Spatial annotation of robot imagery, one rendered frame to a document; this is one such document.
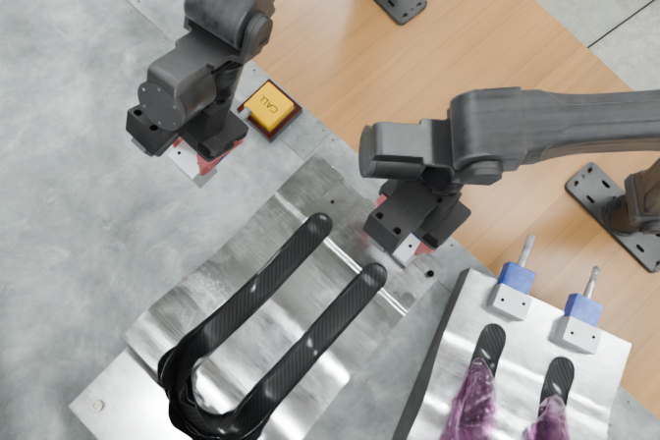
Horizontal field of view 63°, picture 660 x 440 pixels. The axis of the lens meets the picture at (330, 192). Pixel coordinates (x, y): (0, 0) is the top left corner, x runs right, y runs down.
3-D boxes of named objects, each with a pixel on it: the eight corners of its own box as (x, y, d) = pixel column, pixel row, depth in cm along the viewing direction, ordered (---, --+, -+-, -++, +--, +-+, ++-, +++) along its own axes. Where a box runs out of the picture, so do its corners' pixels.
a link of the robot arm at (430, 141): (358, 199, 60) (392, 168, 48) (357, 127, 62) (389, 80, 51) (457, 204, 62) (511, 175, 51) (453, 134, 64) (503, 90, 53)
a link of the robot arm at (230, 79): (208, 119, 62) (221, 76, 57) (169, 90, 62) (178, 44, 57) (244, 90, 67) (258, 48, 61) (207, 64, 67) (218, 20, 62)
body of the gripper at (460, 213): (438, 249, 65) (462, 217, 59) (375, 195, 68) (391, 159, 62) (467, 219, 69) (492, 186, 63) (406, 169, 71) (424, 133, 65)
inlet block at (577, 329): (574, 261, 86) (590, 256, 81) (603, 275, 86) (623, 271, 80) (546, 339, 83) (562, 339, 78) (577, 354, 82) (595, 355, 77)
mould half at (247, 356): (314, 168, 91) (315, 140, 78) (432, 274, 87) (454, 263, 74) (84, 402, 81) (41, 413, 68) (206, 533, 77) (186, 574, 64)
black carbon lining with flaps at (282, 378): (316, 208, 82) (317, 192, 73) (396, 281, 80) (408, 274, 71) (144, 386, 75) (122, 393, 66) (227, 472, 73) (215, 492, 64)
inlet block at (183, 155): (240, 105, 82) (235, 90, 77) (263, 127, 81) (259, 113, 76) (176, 166, 80) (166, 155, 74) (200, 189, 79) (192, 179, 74)
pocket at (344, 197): (341, 182, 85) (343, 175, 82) (366, 204, 85) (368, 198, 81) (321, 202, 84) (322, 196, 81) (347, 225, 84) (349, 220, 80)
